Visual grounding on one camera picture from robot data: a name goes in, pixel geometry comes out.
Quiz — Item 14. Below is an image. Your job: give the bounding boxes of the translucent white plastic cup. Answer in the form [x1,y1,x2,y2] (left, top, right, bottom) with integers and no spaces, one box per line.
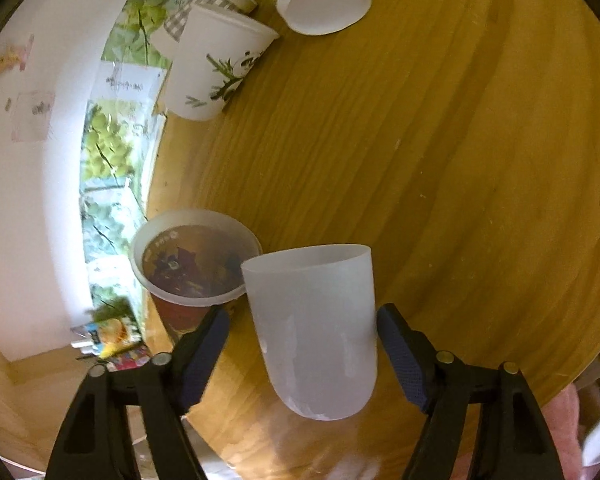
[242,244,377,422]

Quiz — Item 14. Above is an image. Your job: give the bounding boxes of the clear printed plastic cup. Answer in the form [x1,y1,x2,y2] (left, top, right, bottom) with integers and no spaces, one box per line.
[130,209,262,341]

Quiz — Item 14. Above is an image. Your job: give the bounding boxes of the grey checked paper cup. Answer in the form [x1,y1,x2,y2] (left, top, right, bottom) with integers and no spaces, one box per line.
[149,0,258,61]

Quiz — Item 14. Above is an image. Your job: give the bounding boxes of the yellow snack packet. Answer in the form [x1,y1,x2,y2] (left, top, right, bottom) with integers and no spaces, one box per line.
[71,316,151,372]

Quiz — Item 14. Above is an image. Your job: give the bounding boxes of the white panda paper cup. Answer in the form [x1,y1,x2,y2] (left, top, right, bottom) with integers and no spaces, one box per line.
[164,10,279,122]

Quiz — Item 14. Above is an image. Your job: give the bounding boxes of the grape picture poster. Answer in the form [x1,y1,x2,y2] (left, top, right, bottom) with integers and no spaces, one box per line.
[79,0,190,322]

